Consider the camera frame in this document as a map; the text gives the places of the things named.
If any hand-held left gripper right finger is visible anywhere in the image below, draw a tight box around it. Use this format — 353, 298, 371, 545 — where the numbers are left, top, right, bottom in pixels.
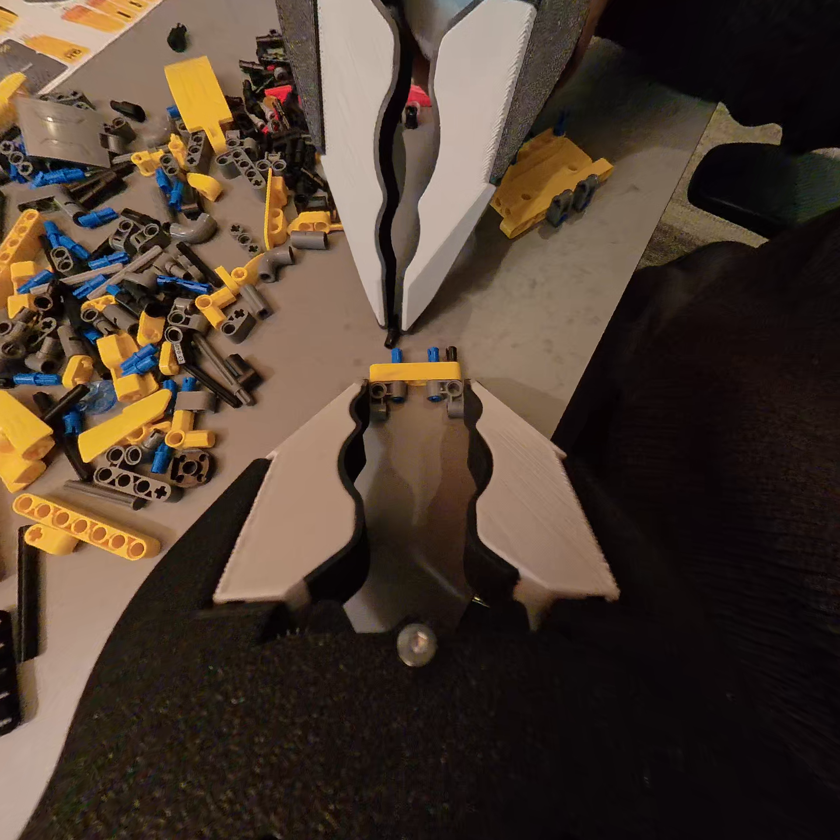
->
462, 379, 621, 632

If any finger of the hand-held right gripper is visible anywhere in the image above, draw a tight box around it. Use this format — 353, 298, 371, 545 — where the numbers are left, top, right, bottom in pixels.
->
317, 0, 414, 329
399, 0, 540, 332

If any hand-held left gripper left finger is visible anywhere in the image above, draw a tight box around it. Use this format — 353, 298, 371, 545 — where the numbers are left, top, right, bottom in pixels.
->
213, 379, 371, 608

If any yellow toy brick block assembly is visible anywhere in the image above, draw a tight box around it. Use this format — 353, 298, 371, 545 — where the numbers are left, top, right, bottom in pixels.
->
489, 112, 616, 238

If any yellow beam with grey connectors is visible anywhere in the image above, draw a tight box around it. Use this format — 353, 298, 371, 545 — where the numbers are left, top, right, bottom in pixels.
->
367, 346, 467, 421

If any person's black sweater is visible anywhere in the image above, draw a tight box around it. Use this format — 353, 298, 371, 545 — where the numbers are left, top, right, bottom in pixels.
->
551, 217, 840, 840

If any yellow black sticker sheet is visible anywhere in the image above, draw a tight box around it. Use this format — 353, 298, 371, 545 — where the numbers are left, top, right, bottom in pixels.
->
0, 0, 165, 89

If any pile of toy building pieces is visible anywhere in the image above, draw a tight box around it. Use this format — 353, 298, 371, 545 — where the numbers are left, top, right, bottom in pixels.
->
0, 56, 345, 560

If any black long toy beam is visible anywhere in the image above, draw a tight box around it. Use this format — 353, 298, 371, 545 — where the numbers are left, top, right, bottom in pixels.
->
16, 525, 40, 664

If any black ridged toy part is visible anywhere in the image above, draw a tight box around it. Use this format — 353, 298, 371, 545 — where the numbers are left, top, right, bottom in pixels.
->
0, 610, 21, 736

